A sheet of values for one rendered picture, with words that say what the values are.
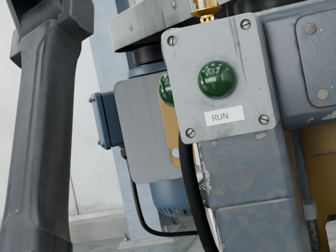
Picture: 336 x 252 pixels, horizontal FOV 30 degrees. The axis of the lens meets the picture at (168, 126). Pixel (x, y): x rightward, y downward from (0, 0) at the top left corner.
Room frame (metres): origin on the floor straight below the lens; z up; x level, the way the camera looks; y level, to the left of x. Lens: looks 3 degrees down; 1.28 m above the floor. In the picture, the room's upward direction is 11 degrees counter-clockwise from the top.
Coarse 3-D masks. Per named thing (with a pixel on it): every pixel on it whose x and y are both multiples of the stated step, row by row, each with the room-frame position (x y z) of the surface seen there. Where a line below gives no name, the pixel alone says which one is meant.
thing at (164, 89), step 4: (164, 76) 0.50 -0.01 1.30; (168, 76) 0.50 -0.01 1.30; (160, 80) 0.51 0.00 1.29; (164, 80) 0.50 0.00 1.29; (168, 80) 0.50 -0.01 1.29; (160, 84) 0.50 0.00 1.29; (164, 84) 0.50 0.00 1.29; (168, 84) 0.50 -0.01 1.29; (160, 88) 0.50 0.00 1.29; (164, 88) 0.50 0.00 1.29; (168, 88) 0.50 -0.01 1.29; (160, 92) 0.50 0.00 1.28; (164, 92) 0.50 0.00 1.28; (168, 92) 0.50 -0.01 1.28; (160, 96) 0.51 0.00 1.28; (164, 96) 0.50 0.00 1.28; (168, 96) 0.50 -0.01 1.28; (172, 96) 0.50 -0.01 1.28; (164, 100) 0.51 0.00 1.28; (168, 100) 0.50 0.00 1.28; (172, 100) 0.50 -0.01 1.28; (168, 104) 0.51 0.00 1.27; (172, 104) 0.51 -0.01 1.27
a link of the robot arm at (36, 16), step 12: (12, 0) 0.81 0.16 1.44; (24, 0) 0.84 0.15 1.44; (36, 0) 0.84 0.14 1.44; (48, 0) 0.78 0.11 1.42; (60, 0) 0.78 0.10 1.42; (12, 12) 0.81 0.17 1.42; (24, 12) 0.82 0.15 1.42; (36, 12) 0.79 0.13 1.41; (48, 12) 0.78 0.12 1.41; (60, 12) 0.77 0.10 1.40; (24, 24) 0.80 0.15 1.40; (36, 24) 0.79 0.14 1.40
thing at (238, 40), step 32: (192, 32) 0.48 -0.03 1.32; (224, 32) 0.48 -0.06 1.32; (256, 32) 0.47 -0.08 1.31; (192, 64) 0.49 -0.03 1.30; (256, 64) 0.47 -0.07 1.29; (192, 96) 0.49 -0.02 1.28; (256, 96) 0.47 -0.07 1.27; (192, 128) 0.49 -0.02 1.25; (224, 128) 0.48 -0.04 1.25; (256, 128) 0.48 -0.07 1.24
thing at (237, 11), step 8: (240, 0) 0.65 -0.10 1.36; (248, 0) 0.64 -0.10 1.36; (256, 0) 0.63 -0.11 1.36; (264, 0) 0.63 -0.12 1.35; (272, 0) 0.62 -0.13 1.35; (280, 0) 0.62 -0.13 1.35; (288, 0) 0.62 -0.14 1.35; (296, 0) 0.62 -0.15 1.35; (304, 0) 0.63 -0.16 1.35; (240, 8) 0.65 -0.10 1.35; (248, 8) 0.64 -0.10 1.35; (256, 8) 0.63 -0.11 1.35; (264, 8) 0.63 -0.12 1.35
